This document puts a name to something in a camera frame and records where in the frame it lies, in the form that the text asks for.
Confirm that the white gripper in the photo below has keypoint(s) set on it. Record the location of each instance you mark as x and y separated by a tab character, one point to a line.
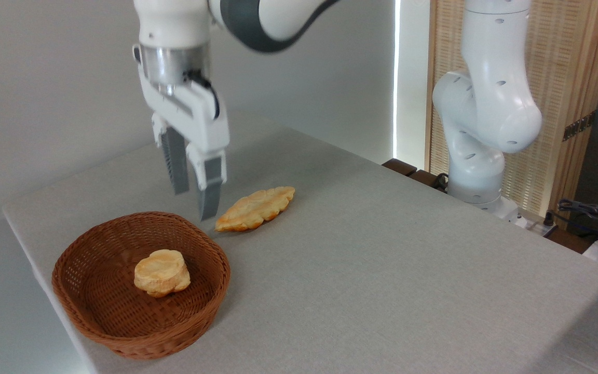
195	122

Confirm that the round thick bread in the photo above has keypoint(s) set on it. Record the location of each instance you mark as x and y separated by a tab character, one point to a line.
161	272

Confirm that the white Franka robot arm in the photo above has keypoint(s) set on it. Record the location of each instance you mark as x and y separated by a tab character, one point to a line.
491	104

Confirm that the long leaf-shaped bread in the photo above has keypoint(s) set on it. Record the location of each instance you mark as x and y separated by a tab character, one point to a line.
255	208

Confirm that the brown wicker basket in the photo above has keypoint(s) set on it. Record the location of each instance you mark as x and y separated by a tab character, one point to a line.
102	317

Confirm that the dark wooden block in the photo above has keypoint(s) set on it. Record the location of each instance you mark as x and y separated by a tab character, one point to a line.
398	166
424	178

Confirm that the grey tablecloth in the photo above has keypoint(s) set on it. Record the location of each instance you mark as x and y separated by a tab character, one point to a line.
382	285

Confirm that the wooden slatted screen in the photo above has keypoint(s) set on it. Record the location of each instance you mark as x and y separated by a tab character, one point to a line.
563	62

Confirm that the black screen hinge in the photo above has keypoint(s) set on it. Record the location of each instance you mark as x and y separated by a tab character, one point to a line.
579	125

